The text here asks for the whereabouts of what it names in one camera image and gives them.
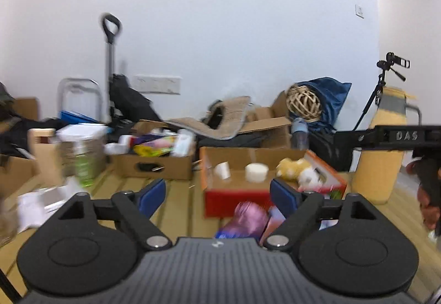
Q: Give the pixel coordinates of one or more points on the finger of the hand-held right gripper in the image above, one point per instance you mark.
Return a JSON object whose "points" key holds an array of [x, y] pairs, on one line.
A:
{"points": [[355, 140]]}

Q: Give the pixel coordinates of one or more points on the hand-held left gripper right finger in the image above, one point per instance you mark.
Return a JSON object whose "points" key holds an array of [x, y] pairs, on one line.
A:
{"points": [[284, 195]]}

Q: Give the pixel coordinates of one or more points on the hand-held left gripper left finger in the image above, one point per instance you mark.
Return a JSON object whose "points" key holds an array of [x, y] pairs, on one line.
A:
{"points": [[153, 195]]}

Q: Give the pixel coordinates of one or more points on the purple satin scrunchie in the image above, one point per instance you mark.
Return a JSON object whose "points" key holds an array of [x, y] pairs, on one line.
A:
{"points": [[248, 218]]}

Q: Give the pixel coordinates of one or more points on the red cardboard box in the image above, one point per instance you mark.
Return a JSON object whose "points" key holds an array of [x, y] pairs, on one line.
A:
{"points": [[237, 200]]}

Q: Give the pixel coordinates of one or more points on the black suitcase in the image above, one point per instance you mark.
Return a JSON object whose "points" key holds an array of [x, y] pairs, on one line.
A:
{"points": [[330, 152]]}

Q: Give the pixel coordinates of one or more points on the yellow plush toy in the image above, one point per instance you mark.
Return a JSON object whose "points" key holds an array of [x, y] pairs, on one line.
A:
{"points": [[291, 167]]}

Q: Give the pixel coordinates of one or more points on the white plush toy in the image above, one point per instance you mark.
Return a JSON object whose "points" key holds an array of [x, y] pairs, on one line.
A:
{"points": [[310, 179]]}

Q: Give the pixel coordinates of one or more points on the white round container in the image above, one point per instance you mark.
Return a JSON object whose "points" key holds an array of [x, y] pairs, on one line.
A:
{"points": [[256, 172]]}

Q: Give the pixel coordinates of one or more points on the yellow curved panel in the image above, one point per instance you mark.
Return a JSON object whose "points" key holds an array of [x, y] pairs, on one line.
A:
{"points": [[377, 173]]}

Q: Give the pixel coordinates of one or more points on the colourful snack packets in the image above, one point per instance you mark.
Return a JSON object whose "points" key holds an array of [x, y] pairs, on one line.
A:
{"points": [[153, 149]]}

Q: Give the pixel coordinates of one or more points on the black tripod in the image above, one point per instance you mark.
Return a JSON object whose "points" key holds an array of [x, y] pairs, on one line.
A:
{"points": [[373, 97]]}

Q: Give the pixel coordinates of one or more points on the blue cloth bag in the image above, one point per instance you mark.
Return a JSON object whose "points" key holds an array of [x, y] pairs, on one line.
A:
{"points": [[332, 97]]}

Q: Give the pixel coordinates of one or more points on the blue baby bottle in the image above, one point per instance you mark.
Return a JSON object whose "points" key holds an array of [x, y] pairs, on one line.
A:
{"points": [[299, 133]]}

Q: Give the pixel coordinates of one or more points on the white clear container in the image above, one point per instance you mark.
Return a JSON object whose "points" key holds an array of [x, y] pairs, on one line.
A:
{"points": [[182, 144]]}

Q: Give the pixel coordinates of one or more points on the wicker ball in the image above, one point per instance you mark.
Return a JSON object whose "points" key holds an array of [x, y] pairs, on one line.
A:
{"points": [[305, 102]]}

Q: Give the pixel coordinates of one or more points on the large open cardboard box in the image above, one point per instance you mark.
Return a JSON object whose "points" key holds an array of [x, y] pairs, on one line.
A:
{"points": [[272, 131]]}

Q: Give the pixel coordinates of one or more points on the white paper cup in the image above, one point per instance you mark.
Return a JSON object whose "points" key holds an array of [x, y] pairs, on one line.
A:
{"points": [[223, 170]]}

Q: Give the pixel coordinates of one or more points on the green spray bottle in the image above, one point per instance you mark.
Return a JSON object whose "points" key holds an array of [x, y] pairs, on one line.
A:
{"points": [[84, 168]]}

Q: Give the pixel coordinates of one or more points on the clear jar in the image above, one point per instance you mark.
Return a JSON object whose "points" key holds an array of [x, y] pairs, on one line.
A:
{"points": [[82, 138]]}

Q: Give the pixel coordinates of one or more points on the black bag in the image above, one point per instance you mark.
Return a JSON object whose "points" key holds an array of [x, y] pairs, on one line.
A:
{"points": [[132, 102]]}

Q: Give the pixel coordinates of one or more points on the beige woven mat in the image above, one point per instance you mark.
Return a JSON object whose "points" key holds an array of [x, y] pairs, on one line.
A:
{"points": [[220, 118]]}

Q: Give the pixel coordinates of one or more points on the blue flat case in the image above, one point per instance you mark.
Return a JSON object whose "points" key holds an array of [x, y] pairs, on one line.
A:
{"points": [[79, 117]]}

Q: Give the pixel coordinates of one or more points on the white papers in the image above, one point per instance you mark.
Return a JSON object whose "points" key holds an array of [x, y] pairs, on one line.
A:
{"points": [[41, 202]]}

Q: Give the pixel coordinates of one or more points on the beige box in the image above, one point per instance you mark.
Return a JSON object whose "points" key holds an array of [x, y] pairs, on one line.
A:
{"points": [[43, 156]]}

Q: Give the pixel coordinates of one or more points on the plain cardboard box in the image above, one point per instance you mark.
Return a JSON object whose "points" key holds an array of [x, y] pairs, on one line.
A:
{"points": [[15, 169]]}

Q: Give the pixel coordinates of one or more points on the black backpack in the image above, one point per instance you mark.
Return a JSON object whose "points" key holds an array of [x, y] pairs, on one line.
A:
{"points": [[20, 135]]}

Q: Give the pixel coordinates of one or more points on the white wall socket strip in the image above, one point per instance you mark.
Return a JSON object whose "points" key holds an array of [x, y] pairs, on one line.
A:
{"points": [[156, 84]]}

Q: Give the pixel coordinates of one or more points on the white wall switch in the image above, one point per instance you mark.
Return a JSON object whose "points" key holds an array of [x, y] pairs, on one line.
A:
{"points": [[360, 11]]}

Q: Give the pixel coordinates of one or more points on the metal tube frame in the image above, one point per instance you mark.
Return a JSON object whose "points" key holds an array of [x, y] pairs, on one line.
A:
{"points": [[74, 81]]}

